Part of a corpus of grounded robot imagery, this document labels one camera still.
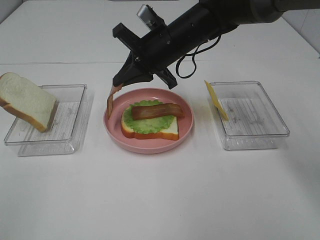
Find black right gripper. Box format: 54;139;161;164
112;0;237;89

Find curved bacon strip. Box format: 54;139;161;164
131;103;184;120

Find green lettuce leaf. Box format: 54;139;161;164
121;99;178;134

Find white bread slice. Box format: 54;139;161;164
121;107;179;141
0;72;57;133

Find yellow cheese slice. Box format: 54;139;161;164
204;80;229;121

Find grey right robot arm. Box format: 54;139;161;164
112;0;320;89

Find pink round plate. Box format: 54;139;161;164
104;88;194;154

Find clear left plastic tray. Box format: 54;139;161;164
4;84;91;157

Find clear plastic tray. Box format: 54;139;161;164
4;84;91;157
210;81;290;151

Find clear right plastic tray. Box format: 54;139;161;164
210;81;290;151

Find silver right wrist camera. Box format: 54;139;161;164
136;4;166;31

